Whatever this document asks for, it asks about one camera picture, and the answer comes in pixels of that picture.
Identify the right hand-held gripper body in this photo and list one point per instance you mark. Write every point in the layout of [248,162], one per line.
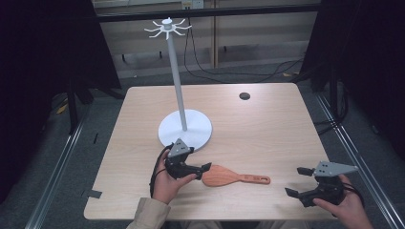
[329,187]

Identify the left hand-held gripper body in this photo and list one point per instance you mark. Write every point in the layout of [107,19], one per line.
[178,167]

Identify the wooden rice paddle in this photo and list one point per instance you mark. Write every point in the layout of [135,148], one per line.
[219,176]

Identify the person's left hand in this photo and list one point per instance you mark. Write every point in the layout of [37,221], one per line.
[165,186]

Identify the person's right hand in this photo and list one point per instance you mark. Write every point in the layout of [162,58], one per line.
[348,210]

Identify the white hook stand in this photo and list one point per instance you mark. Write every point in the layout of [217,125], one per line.
[185,125]

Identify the black tape piece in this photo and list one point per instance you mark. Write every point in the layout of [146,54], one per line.
[94,193]

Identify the black metal stand leg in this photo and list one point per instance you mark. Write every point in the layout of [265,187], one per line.
[72,111]

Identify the black curtain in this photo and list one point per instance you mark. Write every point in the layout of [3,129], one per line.
[366,63]
[38,79]

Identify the yellow tape piece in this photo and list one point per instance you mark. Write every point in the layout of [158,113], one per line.
[62,108]

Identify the black horizontal bar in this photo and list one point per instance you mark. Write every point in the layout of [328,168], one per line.
[207,13]

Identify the metal floor rail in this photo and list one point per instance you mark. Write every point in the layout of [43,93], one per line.
[59,171]
[359,159]

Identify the wooden wall strip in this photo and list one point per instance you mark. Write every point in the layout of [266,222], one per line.
[215,38]

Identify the white wall socket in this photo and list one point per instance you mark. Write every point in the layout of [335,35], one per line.
[192,4]

